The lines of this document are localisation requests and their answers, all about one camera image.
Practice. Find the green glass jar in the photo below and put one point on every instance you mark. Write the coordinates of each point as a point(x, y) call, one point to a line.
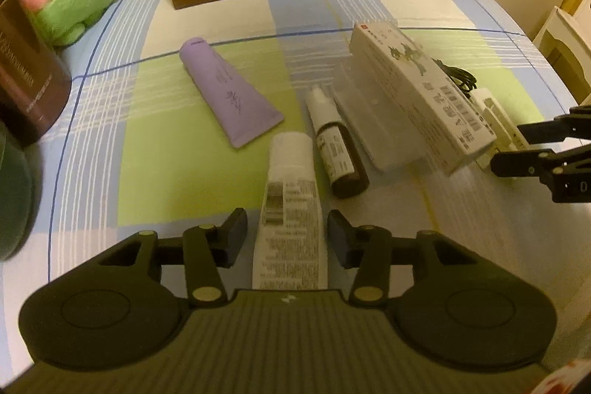
point(16, 194)

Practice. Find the purple cream tube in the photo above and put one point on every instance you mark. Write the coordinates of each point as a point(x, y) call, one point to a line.
point(243, 113)

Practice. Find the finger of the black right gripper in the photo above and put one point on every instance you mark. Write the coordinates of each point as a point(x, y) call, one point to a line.
point(575, 124)
point(532, 163)

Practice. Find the dark brown cylindrical canister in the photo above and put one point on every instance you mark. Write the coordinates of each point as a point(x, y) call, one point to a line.
point(35, 84)

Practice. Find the checkered tablecloth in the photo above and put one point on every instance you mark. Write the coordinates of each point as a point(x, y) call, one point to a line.
point(137, 147)

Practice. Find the white long medicine box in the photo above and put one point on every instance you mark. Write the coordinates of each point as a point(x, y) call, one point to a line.
point(452, 129)

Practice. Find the dark brown dropper bottle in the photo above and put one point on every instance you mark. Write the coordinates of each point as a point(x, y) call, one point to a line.
point(342, 162)

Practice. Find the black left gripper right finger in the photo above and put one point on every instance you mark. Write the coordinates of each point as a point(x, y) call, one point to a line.
point(367, 248)

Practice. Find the white wooden shelf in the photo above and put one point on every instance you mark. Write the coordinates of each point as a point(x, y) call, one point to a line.
point(564, 40)

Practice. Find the white printed tube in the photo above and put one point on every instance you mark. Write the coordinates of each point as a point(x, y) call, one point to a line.
point(290, 252)

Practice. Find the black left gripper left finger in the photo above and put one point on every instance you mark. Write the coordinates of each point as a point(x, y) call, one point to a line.
point(205, 249)

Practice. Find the white plastic clip case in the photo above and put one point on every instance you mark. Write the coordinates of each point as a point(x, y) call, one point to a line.
point(508, 136)

